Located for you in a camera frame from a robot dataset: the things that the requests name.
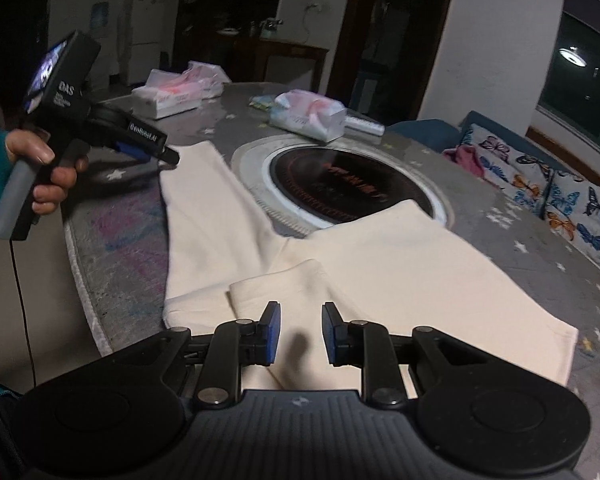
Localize white refrigerator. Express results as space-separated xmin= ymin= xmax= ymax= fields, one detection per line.
xmin=128 ymin=0 xmax=162 ymax=83

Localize dark glass window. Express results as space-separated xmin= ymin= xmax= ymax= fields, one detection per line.
xmin=536 ymin=0 xmax=600 ymax=153

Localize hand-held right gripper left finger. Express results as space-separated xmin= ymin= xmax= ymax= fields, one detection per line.
xmin=130 ymin=301 xmax=282 ymax=408

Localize dark wooden door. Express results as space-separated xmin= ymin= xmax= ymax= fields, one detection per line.
xmin=0 ymin=0 xmax=57 ymax=111

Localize grey star print tablecloth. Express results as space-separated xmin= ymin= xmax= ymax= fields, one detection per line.
xmin=62 ymin=81 xmax=600 ymax=411

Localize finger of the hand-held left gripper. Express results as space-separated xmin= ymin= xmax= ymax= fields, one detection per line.
xmin=111 ymin=140 xmax=153 ymax=162
xmin=150 ymin=143 xmax=181 ymax=166

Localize dark wooden shelf unit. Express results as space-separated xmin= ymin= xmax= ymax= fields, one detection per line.
xmin=174 ymin=0 xmax=286 ymax=83

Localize brown wooden door frame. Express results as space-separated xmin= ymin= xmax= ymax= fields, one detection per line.
xmin=325 ymin=0 xmax=461 ymax=117

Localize white flat box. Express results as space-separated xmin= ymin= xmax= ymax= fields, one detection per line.
xmin=345 ymin=114 xmax=386 ymax=137

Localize blue wall poster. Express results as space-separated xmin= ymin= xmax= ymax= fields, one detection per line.
xmin=91 ymin=1 xmax=110 ymax=32

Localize cream sweater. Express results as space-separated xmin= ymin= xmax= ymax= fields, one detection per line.
xmin=159 ymin=141 xmax=580 ymax=391

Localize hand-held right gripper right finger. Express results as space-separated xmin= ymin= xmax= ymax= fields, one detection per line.
xmin=321 ymin=301 xmax=476 ymax=408

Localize white tissue pack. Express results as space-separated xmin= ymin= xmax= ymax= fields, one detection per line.
xmin=187 ymin=60 xmax=232 ymax=100
xmin=269 ymin=89 xmax=347 ymax=142
xmin=131 ymin=67 xmax=203 ymax=120

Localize round black induction cooker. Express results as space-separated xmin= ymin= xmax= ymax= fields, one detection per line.
xmin=230 ymin=132 xmax=456 ymax=239

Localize pink cloth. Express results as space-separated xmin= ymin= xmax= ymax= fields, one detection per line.
xmin=442 ymin=145 xmax=487 ymax=178

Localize thin black cable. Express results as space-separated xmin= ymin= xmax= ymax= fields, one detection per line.
xmin=9 ymin=237 xmax=35 ymax=393

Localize blue corner sofa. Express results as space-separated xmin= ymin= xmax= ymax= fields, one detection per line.
xmin=387 ymin=110 xmax=600 ymax=286

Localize person's left hand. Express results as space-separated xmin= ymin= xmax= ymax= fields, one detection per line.
xmin=5 ymin=129 xmax=90 ymax=216

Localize brown wooden desk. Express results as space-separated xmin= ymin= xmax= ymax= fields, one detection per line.
xmin=219 ymin=35 xmax=331 ymax=92

